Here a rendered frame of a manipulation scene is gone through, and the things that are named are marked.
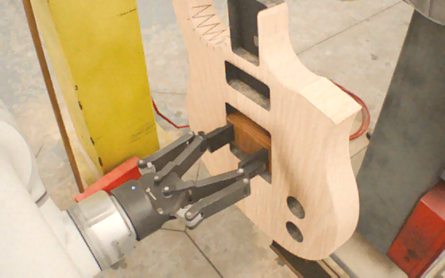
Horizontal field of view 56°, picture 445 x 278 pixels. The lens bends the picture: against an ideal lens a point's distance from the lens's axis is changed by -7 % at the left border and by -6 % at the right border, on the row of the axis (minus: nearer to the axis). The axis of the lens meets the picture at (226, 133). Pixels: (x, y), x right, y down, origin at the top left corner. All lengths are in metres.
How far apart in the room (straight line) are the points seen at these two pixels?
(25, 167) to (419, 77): 0.78
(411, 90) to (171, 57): 1.62
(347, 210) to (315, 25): 2.17
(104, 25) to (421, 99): 0.94
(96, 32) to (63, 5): 0.16
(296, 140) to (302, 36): 2.05
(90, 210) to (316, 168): 0.27
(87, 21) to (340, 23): 1.72
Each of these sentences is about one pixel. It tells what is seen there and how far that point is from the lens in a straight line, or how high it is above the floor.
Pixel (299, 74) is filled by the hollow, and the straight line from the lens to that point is 0.53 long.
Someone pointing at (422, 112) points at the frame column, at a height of 0.83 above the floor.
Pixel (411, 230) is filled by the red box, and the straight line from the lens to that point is 1.24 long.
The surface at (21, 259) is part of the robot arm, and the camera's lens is 0.31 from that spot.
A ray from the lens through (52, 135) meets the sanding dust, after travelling 2.14.
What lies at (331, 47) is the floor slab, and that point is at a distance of 2.54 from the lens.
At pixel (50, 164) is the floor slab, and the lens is 2.03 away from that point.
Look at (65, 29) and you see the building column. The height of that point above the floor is 0.76.
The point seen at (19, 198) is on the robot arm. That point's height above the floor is 1.23.
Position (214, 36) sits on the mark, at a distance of 0.63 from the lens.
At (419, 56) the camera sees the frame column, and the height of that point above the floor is 0.95.
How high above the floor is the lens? 1.49
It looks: 49 degrees down
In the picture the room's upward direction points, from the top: straight up
